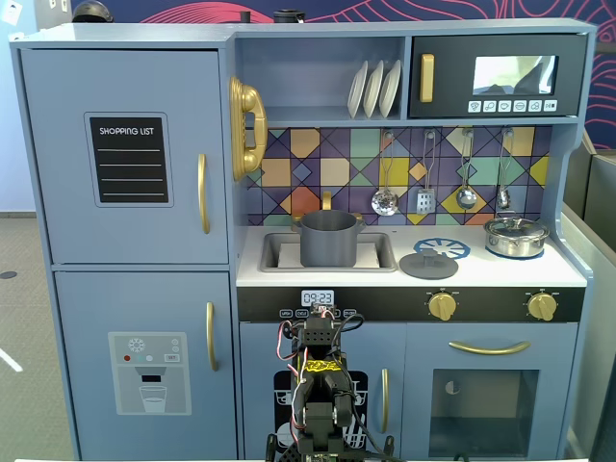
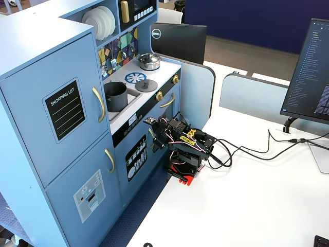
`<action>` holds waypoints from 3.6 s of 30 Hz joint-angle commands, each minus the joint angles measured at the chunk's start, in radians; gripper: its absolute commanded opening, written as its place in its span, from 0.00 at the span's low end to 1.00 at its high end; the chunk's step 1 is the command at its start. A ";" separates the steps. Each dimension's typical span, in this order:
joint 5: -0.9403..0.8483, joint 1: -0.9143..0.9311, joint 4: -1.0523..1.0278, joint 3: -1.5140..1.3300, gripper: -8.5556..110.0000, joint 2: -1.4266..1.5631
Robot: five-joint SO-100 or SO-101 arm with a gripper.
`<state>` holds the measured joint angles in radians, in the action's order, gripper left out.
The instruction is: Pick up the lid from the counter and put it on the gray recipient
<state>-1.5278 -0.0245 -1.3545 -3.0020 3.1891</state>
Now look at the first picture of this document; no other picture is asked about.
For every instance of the blue dishwasher door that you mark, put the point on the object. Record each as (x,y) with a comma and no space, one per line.
(260,356)

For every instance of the steel whisk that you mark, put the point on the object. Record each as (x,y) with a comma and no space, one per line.
(503,197)

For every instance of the steel slotted spoon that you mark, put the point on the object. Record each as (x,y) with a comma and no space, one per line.
(385,203)

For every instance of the gray plastic pot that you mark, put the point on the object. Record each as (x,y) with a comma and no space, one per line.
(328,243)

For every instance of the gray partition cabinet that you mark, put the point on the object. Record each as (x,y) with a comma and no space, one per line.
(601,216)

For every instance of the blue fridge door with chalkboard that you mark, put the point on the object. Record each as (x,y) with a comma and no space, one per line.
(53,144)

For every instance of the blue oven door with window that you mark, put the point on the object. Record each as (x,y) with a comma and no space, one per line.
(553,356)

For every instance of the gray round lid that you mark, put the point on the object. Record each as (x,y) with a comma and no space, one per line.
(418,267)

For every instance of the gold toy telephone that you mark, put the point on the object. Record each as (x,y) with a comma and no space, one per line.
(248,98)

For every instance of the black shopping list board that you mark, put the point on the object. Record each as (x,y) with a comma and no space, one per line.
(129,161)

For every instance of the small black cylinder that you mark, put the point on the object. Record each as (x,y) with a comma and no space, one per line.
(245,17)

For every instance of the steel slotted spatula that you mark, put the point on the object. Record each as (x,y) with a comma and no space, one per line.
(426,201)

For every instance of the steel ladle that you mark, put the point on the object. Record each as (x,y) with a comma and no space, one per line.
(466,198)

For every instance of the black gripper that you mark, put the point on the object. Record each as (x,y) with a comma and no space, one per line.
(321,313)

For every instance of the black floor socket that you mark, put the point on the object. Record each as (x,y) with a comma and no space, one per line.
(7,275)

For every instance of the white wall fixture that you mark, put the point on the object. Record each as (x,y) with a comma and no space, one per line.
(12,12)

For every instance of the motor controller board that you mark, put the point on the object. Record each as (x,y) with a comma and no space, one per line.
(323,457)

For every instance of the blue toy kitchen unit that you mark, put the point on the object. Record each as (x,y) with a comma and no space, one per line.
(144,33)

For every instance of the white toy plate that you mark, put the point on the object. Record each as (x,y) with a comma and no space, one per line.
(373,91)
(391,89)
(357,91)

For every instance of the black round device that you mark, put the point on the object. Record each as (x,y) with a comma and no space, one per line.
(288,17)

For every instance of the shiny steel pot lid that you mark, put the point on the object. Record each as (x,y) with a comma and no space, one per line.
(515,225)

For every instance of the black helmet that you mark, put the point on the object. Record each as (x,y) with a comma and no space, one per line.
(92,12)

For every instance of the gold toy faucet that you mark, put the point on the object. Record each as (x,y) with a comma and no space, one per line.
(327,199)

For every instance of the black microwave door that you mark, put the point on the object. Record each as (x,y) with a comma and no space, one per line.
(452,77)

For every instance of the black table clamp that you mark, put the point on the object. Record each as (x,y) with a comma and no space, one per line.
(388,446)
(275,447)

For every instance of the blue fridge door with dispenser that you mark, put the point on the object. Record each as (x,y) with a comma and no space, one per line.
(86,308)

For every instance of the gold stove knob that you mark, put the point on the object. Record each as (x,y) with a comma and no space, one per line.
(443,306)
(542,306)

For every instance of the gray toy sink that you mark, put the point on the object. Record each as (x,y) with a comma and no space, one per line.
(272,255)

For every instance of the small camera board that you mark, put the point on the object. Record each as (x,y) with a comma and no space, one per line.
(321,310)

